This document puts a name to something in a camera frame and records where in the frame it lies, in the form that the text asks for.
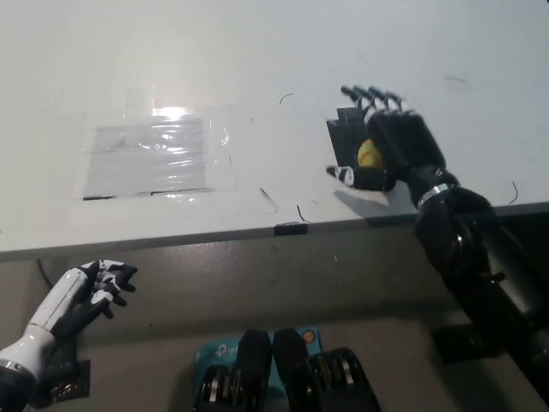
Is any teal tp-link box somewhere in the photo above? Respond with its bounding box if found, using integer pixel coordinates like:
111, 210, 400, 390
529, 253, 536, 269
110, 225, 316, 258
193, 326, 321, 391

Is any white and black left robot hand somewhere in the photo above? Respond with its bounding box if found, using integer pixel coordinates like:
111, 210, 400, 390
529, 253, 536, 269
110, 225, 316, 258
0, 258, 138, 381

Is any yellow and orange tennis ball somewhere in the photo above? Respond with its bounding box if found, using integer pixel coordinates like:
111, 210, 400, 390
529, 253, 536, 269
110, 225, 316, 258
357, 137, 387, 170

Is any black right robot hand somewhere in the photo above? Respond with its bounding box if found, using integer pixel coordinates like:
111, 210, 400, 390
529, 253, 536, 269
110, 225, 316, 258
325, 84, 462, 207

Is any clear plastic film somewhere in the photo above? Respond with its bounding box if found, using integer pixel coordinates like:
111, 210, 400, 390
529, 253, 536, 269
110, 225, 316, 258
75, 88, 241, 203

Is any small black tape piece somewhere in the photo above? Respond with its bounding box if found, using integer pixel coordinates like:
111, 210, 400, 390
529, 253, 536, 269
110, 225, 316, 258
273, 221, 309, 237

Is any thin black cable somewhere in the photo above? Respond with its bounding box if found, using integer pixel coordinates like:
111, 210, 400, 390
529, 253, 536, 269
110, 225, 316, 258
36, 258, 53, 287

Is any black tape patch on table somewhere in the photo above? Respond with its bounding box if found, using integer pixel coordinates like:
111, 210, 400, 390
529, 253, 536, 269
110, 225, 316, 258
325, 106, 374, 169

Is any clear plastic taped sheet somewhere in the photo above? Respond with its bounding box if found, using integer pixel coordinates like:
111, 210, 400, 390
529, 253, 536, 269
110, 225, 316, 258
85, 118, 214, 198

